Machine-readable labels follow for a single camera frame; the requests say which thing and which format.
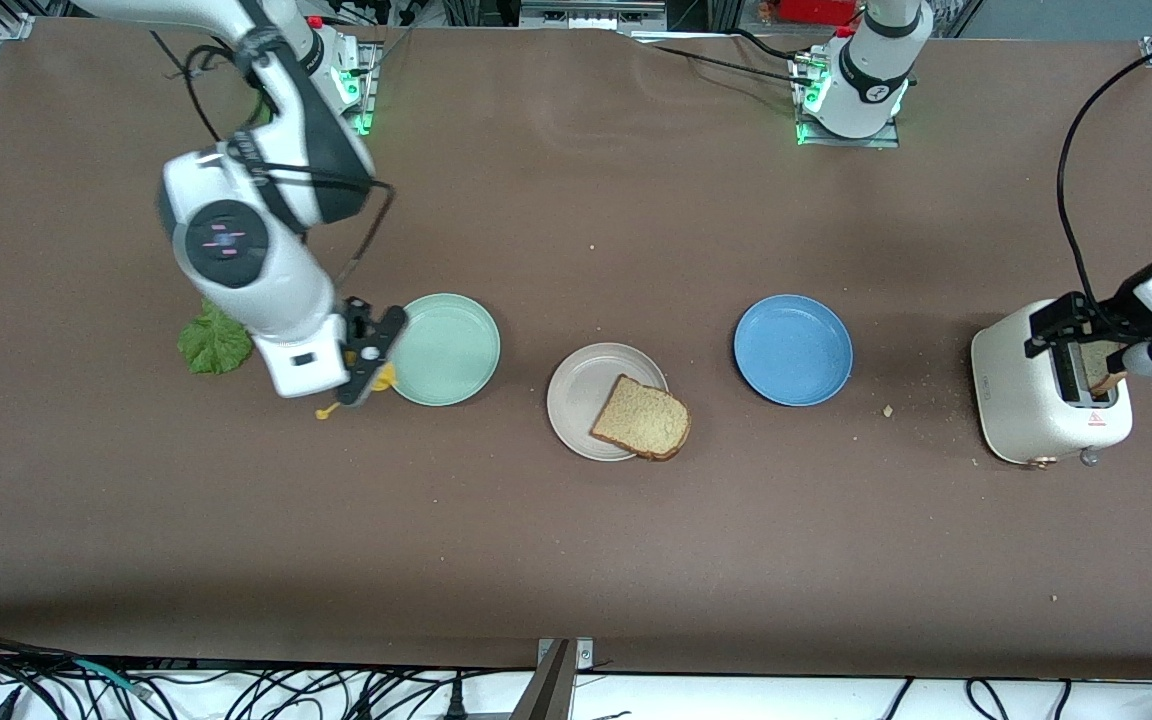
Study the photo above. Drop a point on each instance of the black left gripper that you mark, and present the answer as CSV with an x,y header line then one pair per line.
x,y
1108,315

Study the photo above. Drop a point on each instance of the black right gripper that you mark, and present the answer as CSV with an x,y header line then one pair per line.
x,y
355,307

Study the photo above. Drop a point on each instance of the yellow mustard squeeze bottle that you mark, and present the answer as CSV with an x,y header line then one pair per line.
x,y
388,378

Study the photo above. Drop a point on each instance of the brown bread slice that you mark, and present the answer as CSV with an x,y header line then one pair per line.
x,y
641,418
1101,370

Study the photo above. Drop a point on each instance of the green lettuce leaf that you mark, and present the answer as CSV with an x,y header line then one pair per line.
x,y
211,350

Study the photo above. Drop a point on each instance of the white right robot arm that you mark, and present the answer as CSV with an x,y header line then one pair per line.
x,y
266,290

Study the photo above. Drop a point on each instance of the mint green round plate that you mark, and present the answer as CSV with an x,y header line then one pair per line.
x,y
446,350

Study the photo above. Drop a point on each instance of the beige round plate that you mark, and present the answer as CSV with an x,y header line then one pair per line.
x,y
576,390

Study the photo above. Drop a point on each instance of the blue round plate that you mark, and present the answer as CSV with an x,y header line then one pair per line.
x,y
793,350

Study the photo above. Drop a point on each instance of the white two-slot toaster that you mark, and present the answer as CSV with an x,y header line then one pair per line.
x,y
1011,390

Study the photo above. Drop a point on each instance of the black power plug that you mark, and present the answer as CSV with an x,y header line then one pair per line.
x,y
454,705

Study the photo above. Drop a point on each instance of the red box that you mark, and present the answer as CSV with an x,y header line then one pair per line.
x,y
816,10

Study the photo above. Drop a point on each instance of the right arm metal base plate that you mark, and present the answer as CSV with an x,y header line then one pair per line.
x,y
368,100

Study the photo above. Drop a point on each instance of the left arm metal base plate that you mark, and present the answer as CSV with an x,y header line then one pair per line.
x,y
851,143

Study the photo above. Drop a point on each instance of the grey aluminium post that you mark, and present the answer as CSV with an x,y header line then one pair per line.
x,y
556,690

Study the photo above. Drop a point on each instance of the grey metal bracket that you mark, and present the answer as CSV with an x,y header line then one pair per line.
x,y
586,12

